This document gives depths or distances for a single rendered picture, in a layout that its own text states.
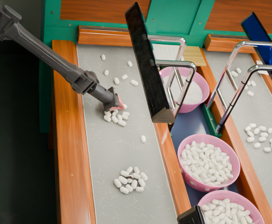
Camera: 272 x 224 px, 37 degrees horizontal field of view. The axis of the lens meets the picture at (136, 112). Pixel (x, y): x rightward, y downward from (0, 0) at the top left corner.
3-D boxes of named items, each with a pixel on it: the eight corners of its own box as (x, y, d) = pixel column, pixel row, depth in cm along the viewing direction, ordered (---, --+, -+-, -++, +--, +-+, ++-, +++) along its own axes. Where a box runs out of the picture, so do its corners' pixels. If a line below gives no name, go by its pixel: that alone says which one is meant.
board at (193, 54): (144, 64, 199) (145, 62, 198) (139, 45, 209) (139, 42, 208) (206, 66, 207) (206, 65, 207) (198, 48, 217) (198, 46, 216)
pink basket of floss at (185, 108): (185, 126, 188) (191, 113, 181) (141, 96, 196) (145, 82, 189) (212, 100, 205) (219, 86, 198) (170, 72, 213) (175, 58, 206)
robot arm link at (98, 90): (86, 94, 161) (96, 85, 160) (82, 85, 166) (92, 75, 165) (98, 102, 166) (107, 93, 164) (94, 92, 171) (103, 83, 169)
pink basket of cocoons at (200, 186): (196, 209, 158) (203, 196, 152) (160, 158, 172) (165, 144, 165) (244, 186, 171) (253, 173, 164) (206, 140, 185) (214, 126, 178)
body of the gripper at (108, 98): (115, 87, 173) (103, 79, 168) (118, 105, 167) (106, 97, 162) (104, 95, 176) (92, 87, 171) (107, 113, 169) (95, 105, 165)
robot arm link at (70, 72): (-15, 30, 139) (4, 7, 136) (-13, 25, 144) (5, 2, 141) (79, 98, 160) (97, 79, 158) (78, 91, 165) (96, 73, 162)
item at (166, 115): (151, 123, 135) (157, 109, 129) (124, 15, 175) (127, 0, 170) (174, 123, 137) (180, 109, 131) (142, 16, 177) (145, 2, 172)
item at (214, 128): (213, 141, 185) (252, 69, 153) (201, 109, 198) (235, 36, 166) (250, 141, 190) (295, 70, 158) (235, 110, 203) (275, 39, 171)
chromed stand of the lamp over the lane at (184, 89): (129, 142, 175) (152, 64, 143) (122, 108, 188) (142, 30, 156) (170, 141, 180) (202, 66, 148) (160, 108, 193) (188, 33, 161)
